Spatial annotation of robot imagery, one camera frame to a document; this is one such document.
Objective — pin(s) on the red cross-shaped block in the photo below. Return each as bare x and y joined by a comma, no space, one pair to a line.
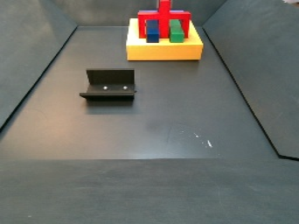
162,16

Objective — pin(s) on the yellow base board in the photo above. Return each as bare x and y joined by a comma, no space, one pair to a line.
138,50

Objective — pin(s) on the black U-shaped holder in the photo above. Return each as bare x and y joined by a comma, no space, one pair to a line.
109,84

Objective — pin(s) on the green bar block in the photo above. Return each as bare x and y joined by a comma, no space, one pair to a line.
176,34

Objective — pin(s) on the blue bar block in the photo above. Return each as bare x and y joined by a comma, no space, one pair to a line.
152,34

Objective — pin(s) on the purple cross-shaped block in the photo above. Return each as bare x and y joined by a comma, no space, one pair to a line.
157,11

